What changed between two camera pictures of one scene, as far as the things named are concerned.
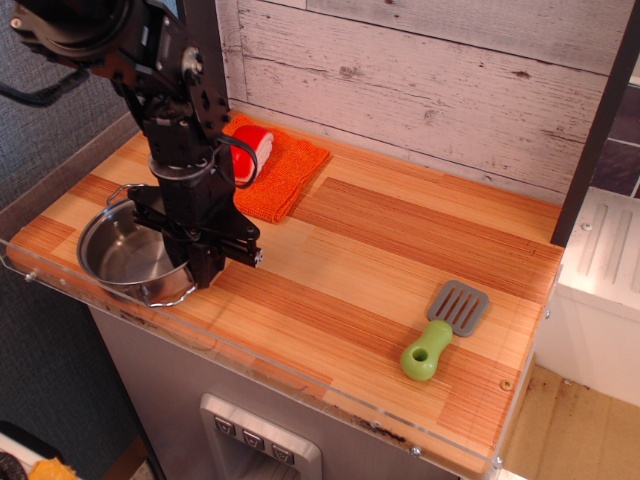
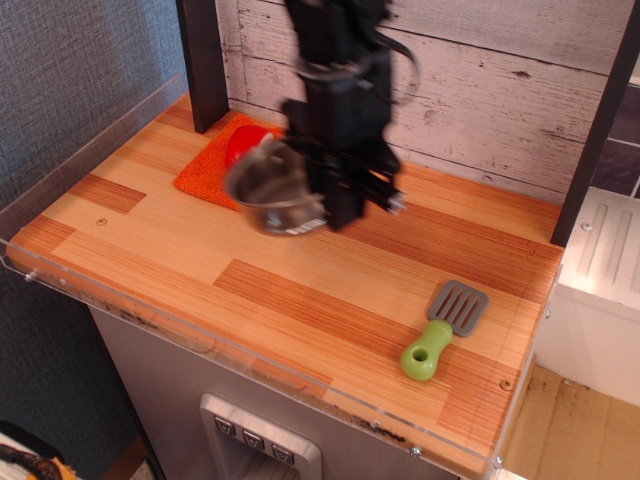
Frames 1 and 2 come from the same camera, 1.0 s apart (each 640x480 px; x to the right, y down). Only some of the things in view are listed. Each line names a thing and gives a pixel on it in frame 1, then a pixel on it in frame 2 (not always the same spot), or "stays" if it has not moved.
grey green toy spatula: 454,307 stays
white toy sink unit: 591,331 stays
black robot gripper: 195,196 → 341,129
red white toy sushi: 260,140 stays
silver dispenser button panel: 240,445 stays
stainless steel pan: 116,248 → 273,183
